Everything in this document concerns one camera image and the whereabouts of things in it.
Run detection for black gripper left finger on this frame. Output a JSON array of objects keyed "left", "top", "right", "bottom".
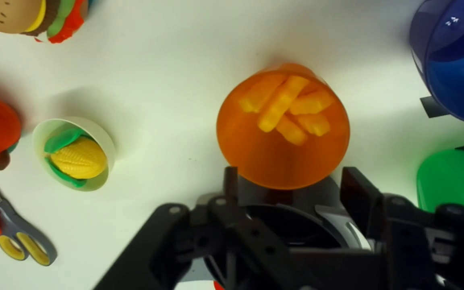
[{"left": 93, "top": 166, "right": 298, "bottom": 290}]

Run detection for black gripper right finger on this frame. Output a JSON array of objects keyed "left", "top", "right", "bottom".
[{"left": 340, "top": 166, "right": 464, "bottom": 290}]

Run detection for orange plastic cup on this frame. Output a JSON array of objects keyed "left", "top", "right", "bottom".
[{"left": 214, "top": 63, "right": 351, "bottom": 192}]

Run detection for green plastic cup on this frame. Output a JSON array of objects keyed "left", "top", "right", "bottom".
[{"left": 416, "top": 148, "right": 464, "bottom": 219}]

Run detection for blue plastic cup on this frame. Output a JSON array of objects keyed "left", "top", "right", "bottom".
[{"left": 408, "top": 0, "right": 464, "bottom": 128}]

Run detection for small pale bowl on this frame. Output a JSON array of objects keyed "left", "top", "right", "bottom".
[{"left": 31, "top": 116, "right": 118, "bottom": 194}]

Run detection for toy corn with green husk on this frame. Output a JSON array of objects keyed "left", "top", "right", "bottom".
[{"left": 43, "top": 126, "right": 109, "bottom": 189}]

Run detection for toy burger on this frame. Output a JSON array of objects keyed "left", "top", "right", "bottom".
[{"left": 0, "top": 0, "right": 92, "bottom": 45}]

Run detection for grey scissors with yellow handles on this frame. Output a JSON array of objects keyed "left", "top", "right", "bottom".
[{"left": 0, "top": 169, "right": 60, "bottom": 268}]

